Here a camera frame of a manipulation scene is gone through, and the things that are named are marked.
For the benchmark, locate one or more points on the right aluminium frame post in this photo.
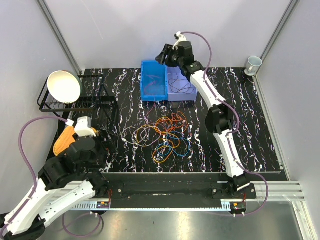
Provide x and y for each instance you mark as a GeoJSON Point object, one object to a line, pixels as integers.
{"type": "Point", "coordinates": [279, 28]}

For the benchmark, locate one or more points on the left aluminium frame post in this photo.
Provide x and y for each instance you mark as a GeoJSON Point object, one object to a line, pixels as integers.
{"type": "Point", "coordinates": [44, 8]}

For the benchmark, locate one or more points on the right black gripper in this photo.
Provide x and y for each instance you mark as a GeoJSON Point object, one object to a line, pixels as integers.
{"type": "Point", "coordinates": [167, 50]}

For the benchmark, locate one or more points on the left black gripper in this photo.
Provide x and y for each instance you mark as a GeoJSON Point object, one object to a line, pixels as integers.
{"type": "Point", "coordinates": [106, 146]}

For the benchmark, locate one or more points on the black wire dish rack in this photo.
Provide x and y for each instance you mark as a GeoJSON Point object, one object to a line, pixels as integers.
{"type": "Point", "coordinates": [94, 101]}

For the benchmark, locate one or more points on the blue plastic bin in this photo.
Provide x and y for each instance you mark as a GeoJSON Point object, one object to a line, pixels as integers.
{"type": "Point", "coordinates": [154, 81]}

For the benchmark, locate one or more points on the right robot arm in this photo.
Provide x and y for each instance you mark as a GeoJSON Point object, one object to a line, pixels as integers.
{"type": "Point", "coordinates": [219, 118]}

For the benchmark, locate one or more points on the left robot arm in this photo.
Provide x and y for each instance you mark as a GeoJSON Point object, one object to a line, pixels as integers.
{"type": "Point", "coordinates": [69, 178]}

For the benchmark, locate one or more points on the orange perforated mat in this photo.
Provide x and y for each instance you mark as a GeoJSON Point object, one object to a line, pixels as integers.
{"type": "Point", "coordinates": [67, 138]}

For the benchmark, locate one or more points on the lavender plastic bin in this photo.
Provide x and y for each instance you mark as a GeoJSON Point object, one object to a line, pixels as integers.
{"type": "Point", "coordinates": [179, 88]}

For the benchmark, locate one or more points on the white ceramic mug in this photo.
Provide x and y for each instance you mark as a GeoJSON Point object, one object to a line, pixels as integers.
{"type": "Point", "coordinates": [252, 65]}

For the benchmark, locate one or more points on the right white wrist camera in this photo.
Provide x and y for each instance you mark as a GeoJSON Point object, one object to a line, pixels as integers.
{"type": "Point", "coordinates": [179, 38]}

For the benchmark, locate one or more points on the aluminium frame post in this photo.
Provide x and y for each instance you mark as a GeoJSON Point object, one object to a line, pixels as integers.
{"type": "Point", "coordinates": [279, 28]}
{"type": "Point", "coordinates": [44, 8]}

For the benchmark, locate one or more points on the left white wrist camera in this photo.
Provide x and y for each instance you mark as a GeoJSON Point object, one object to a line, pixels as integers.
{"type": "Point", "coordinates": [82, 128]}

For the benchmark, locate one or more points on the white bowl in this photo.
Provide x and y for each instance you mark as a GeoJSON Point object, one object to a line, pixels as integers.
{"type": "Point", "coordinates": [64, 86]}

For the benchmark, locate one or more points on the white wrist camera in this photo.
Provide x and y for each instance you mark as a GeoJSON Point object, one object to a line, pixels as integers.
{"type": "Point", "coordinates": [179, 38]}
{"type": "Point", "coordinates": [82, 128]}

